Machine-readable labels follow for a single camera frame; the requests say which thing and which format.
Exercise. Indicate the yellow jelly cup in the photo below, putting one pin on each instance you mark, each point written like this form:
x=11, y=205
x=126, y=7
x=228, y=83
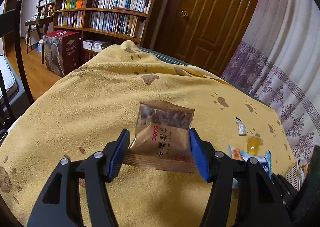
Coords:
x=253, y=145

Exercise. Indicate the brown wooden door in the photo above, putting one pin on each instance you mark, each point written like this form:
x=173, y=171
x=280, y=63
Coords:
x=204, y=33

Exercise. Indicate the small wooden side table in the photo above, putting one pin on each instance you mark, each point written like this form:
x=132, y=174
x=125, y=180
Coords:
x=38, y=22

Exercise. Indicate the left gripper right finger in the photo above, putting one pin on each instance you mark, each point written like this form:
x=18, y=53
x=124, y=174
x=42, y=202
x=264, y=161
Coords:
x=256, y=206

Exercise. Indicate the white purple patterned curtain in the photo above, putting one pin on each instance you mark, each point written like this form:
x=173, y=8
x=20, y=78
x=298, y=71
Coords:
x=277, y=61

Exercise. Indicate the yellow paw print blanket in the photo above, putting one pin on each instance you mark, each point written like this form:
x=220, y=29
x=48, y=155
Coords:
x=88, y=108

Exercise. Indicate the white plastic basket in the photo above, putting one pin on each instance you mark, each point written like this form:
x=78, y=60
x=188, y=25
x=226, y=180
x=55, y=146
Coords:
x=297, y=173

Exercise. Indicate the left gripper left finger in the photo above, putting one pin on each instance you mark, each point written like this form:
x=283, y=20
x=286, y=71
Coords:
x=59, y=201

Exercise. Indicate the light blue snack packet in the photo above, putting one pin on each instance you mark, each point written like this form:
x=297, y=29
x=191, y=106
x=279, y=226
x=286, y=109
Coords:
x=264, y=161

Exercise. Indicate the wooden bookshelf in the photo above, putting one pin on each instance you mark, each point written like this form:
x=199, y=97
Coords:
x=111, y=20

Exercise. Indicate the brown dried fruit packet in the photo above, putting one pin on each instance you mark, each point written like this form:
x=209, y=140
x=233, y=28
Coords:
x=162, y=139

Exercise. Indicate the small silver candy wrapper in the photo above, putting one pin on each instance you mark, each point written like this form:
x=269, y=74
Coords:
x=241, y=127

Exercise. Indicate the red classic quilt box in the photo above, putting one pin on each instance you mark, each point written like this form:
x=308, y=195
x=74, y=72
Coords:
x=61, y=50

